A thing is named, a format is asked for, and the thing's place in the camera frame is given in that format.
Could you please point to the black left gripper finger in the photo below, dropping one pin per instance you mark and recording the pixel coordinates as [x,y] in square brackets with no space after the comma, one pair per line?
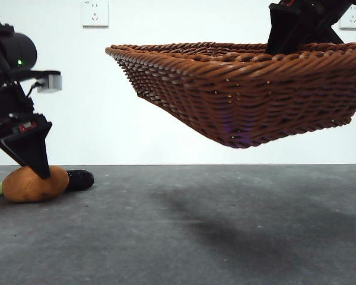
[29,148]

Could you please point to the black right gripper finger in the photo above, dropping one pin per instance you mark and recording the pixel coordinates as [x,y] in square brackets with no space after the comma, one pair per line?
[323,35]
[283,29]

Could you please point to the brown potato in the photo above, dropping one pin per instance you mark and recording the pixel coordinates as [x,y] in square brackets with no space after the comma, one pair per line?
[26,187]

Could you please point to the purple eggplant with green stem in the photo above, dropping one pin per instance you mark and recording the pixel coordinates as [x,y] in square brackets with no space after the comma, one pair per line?
[81,179]

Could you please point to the brown wicker basket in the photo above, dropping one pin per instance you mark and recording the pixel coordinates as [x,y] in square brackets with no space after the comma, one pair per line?
[240,101]

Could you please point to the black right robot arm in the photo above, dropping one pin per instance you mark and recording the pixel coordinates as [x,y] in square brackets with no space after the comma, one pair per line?
[320,7]

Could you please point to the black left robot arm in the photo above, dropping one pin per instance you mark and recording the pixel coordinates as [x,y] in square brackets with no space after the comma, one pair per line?
[15,53]

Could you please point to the white wall power socket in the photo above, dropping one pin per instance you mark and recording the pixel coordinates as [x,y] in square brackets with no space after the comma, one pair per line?
[95,15]
[354,22]

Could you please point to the pale grey left wrist camera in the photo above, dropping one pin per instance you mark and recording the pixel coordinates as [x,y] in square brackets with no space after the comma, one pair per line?
[52,83]

